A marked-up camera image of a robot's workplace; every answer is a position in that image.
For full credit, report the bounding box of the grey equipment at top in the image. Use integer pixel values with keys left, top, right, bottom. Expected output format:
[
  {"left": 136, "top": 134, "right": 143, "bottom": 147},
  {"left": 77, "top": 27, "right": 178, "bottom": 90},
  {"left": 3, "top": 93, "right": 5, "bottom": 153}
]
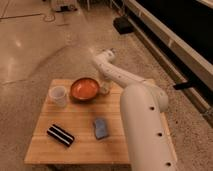
[{"left": 50, "top": 0, "right": 77, "bottom": 12}]

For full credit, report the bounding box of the black object on floor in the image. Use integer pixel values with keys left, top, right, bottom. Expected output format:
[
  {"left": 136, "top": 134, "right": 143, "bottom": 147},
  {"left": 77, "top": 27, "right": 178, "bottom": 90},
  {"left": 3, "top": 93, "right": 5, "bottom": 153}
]
[{"left": 113, "top": 17, "right": 133, "bottom": 34}]

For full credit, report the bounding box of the white plastic bottle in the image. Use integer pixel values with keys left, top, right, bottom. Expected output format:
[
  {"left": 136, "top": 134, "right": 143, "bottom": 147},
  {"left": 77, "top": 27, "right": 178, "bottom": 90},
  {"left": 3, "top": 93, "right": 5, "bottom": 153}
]
[{"left": 100, "top": 81, "right": 111, "bottom": 95}]

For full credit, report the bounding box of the clear plastic cup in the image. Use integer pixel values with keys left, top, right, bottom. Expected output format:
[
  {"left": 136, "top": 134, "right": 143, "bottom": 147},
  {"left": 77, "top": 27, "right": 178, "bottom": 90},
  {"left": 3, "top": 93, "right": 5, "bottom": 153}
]
[{"left": 49, "top": 86, "right": 67, "bottom": 107}]

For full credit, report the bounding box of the black white striped box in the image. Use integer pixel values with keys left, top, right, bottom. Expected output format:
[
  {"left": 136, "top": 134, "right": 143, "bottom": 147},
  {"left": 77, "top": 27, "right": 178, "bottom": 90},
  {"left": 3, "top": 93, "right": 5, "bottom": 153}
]
[{"left": 47, "top": 124, "right": 75, "bottom": 147}]

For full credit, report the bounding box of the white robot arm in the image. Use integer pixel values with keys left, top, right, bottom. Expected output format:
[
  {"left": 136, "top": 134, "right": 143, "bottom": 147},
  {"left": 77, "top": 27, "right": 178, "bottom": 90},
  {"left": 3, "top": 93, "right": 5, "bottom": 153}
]
[{"left": 92, "top": 49, "right": 178, "bottom": 171}]

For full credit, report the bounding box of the orange ceramic bowl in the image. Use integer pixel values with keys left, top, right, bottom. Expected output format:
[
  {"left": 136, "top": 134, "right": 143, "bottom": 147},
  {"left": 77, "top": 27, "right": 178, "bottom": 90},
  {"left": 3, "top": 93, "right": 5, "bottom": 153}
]
[{"left": 69, "top": 77, "right": 100, "bottom": 102}]

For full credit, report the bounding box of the black bracket on bench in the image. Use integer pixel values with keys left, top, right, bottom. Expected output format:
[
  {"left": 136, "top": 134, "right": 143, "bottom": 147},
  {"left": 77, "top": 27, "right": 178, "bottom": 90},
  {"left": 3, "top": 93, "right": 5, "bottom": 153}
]
[{"left": 173, "top": 81, "right": 196, "bottom": 90}]

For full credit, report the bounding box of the coiled floor cable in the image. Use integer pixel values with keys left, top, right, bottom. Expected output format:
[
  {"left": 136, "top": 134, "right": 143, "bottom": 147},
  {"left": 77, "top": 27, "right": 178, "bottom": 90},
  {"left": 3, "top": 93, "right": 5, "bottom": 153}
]
[{"left": 42, "top": 9, "right": 58, "bottom": 24}]

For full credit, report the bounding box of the wooden folding table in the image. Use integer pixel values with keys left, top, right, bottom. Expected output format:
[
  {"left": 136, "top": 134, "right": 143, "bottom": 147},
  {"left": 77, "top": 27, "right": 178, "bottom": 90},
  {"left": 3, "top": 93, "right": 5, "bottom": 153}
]
[{"left": 25, "top": 84, "right": 131, "bottom": 165}]

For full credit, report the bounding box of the long white black bench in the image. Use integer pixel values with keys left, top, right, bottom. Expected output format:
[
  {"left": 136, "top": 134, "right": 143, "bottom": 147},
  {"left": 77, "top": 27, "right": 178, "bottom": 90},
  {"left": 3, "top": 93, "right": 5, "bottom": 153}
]
[{"left": 109, "top": 0, "right": 213, "bottom": 128}]

